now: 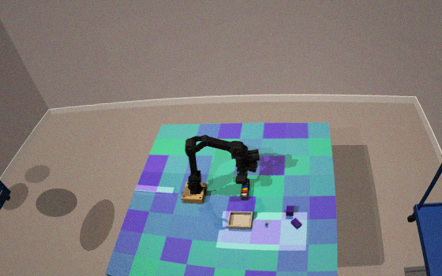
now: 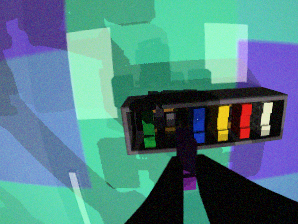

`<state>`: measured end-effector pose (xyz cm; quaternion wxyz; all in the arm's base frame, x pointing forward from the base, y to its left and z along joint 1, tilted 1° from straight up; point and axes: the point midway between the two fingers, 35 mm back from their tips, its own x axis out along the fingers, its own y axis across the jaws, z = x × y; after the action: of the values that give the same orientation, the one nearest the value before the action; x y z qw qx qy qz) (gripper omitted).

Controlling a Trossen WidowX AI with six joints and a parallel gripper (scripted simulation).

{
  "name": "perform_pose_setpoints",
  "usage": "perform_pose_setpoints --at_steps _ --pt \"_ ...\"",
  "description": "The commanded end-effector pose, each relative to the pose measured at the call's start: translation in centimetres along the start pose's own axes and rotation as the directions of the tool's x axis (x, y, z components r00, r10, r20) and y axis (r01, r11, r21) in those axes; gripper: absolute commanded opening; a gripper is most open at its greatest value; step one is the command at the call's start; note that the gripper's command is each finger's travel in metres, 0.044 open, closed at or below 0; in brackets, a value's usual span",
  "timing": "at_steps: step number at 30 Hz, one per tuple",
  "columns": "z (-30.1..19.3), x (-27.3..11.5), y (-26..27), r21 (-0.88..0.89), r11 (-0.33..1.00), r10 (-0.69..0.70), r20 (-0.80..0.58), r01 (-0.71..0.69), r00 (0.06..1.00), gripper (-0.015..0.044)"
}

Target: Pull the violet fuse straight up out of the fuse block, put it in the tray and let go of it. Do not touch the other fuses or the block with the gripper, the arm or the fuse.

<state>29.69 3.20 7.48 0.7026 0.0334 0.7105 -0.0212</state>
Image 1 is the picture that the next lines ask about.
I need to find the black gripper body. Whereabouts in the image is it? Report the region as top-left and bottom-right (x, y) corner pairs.
(236, 159), (248, 184)

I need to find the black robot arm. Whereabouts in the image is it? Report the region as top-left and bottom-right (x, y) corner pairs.
(185, 135), (260, 194)

